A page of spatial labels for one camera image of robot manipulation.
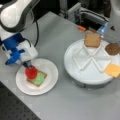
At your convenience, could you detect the toasted bread slice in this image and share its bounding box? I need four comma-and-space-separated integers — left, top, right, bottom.
84, 33, 101, 48
26, 71, 47, 87

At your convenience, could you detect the white round plate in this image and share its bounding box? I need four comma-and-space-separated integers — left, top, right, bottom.
16, 59, 59, 95

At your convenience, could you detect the red tomato slice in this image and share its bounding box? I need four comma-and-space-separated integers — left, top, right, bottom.
25, 67, 37, 79

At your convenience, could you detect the white blue gripper body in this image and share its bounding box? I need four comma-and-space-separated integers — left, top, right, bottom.
2, 34, 38, 65

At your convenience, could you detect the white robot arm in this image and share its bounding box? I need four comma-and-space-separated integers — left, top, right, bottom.
0, 0, 40, 68

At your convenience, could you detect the brown meat patty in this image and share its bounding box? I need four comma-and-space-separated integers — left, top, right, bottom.
105, 43, 120, 55

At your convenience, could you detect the white divided serving tray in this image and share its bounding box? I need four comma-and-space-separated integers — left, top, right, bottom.
64, 39, 120, 85

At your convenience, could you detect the yellow cheese slice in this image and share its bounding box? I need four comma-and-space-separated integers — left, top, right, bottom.
104, 64, 120, 77

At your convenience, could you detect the small orange block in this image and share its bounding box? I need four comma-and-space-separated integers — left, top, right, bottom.
78, 26, 86, 31

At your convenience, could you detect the green lettuce leaf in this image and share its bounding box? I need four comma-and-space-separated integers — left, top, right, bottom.
33, 73, 44, 85

